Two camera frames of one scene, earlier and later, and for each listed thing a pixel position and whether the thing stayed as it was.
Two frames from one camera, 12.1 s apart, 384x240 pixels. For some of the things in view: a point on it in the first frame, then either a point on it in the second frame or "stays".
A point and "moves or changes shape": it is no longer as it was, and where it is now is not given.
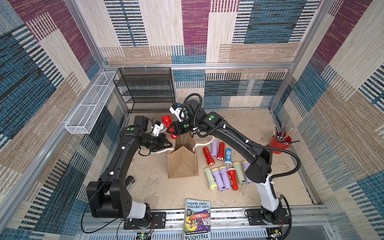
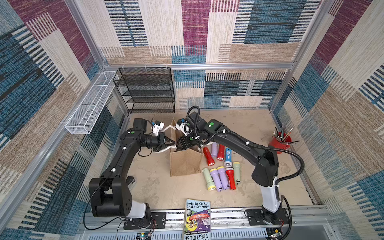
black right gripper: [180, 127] → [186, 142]
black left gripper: [162, 140] stays
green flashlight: [239, 173] moves or changes shape
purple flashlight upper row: [214, 145] stays
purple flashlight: [223, 170] stays
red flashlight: [220, 155] stays
